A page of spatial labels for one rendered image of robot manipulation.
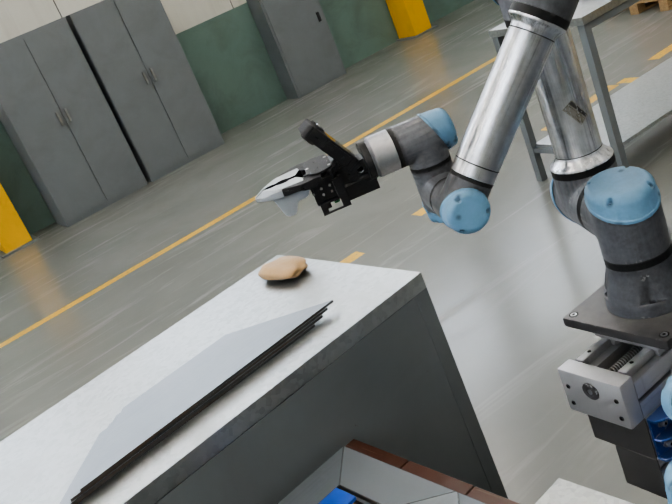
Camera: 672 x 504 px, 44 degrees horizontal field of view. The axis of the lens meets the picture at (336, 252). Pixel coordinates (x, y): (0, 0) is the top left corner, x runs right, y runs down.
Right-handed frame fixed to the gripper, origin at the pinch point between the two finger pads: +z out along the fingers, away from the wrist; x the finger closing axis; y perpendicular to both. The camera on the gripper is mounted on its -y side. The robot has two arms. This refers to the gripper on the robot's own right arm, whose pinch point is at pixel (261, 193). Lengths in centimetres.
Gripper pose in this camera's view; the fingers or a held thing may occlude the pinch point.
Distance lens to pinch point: 146.8
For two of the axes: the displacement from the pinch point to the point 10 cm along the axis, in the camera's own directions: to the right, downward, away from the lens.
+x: -2.0, -4.3, 8.8
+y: 3.4, 8.1, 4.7
